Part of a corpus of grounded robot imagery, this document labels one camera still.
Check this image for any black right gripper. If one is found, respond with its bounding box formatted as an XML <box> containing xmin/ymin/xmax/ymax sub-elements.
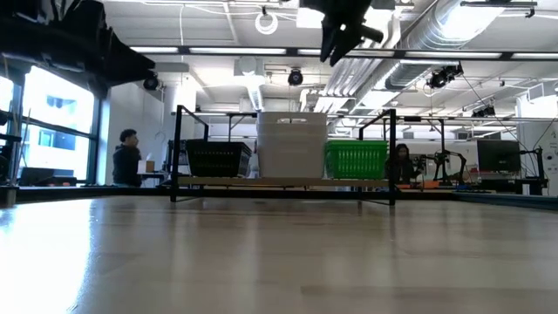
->
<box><xmin>299</xmin><ymin>0</ymin><xmax>384</xmax><ymax>67</ymax></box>

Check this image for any black metal wooden shelf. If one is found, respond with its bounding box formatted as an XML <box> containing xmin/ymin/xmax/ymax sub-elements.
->
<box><xmin>169</xmin><ymin>104</ymin><xmax>398</xmax><ymax>207</ymax></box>

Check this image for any white ceiling pipe bundle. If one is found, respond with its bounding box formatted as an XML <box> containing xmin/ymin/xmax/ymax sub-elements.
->
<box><xmin>324</xmin><ymin>56</ymin><xmax>393</xmax><ymax>113</ymax></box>

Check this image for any long ceiling light bar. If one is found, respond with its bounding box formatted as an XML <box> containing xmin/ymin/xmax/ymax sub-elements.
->
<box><xmin>130</xmin><ymin>44</ymin><xmax>558</xmax><ymax>62</ymax></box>

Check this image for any black background table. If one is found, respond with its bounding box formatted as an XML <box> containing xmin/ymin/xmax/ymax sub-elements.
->
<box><xmin>226</xmin><ymin>112</ymin><xmax>259</xmax><ymax>143</ymax></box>

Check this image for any person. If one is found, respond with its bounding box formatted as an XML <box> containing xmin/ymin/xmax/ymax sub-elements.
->
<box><xmin>383</xmin><ymin>143</ymin><xmax>420</xmax><ymax>185</ymax></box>
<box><xmin>112</xmin><ymin>128</ymin><xmax>144</xmax><ymax>188</ymax></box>

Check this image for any black monitor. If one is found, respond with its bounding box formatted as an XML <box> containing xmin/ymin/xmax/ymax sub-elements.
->
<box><xmin>476</xmin><ymin>139</ymin><xmax>522</xmax><ymax>174</ymax></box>

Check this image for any black background stand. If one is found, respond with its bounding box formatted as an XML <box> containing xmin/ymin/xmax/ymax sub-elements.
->
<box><xmin>521</xmin><ymin>146</ymin><xmax>549</xmax><ymax>196</ymax></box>

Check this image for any large window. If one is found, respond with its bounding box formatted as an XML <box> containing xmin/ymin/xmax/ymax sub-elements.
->
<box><xmin>0</xmin><ymin>65</ymin><xmax>104</xmax><ymax>184</ymax></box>

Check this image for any black case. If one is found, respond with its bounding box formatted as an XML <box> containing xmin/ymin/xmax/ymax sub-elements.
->
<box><xmin>19</xmin><ymin>167</ymin><xmax>78</xmax><ymax>188</ymax></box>

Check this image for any white cable coil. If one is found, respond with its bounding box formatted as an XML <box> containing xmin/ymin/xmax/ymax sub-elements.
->
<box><xmin>255</xmin><ymin>10</ymin><xmax>279</xmax><ymax>36</ymax></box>

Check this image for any silver ventilation duct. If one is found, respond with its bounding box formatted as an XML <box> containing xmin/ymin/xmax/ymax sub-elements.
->
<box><xmin>383</xmin><ymin>0</ymin><xmax>509</xmax><ymax>91</ymax></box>

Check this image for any black aluminium rig frame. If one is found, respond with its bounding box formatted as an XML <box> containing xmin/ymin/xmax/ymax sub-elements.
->
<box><xmin>15</xmin><ymin>185</ymin><xmax>558</xmax><ymax>213</ymax></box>

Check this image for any dark rig post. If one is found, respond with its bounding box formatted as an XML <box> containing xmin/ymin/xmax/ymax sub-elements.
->
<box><xmin>0</xmin><ymin>133</ymin><xmax>22</xmax><ymax>208</ymax></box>

